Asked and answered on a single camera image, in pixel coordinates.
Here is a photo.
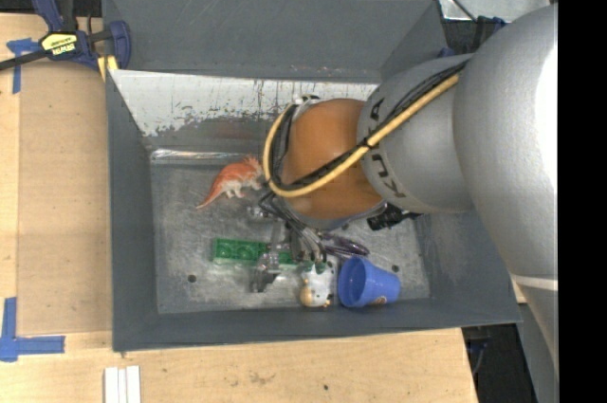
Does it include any green flat block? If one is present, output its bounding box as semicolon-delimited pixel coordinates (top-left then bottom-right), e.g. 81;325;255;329
209;237;305;272

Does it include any orange toy dinosaur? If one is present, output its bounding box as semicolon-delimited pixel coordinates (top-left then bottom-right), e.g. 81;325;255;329
194;155;265;211

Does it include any white toy cow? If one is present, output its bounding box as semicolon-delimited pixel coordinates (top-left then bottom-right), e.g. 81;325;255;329
298;261;340;310

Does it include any blue plastic cup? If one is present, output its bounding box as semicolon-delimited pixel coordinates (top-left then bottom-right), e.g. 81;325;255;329
336;254;402;309

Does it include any grey metal bin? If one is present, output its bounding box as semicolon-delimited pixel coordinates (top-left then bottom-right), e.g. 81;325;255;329
99;0;524;353

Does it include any pale wood board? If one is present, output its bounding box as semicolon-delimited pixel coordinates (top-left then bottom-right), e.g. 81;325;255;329
16;14;116;339

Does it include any purple ring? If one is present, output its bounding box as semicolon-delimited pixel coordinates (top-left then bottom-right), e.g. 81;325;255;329
322;233;371;258

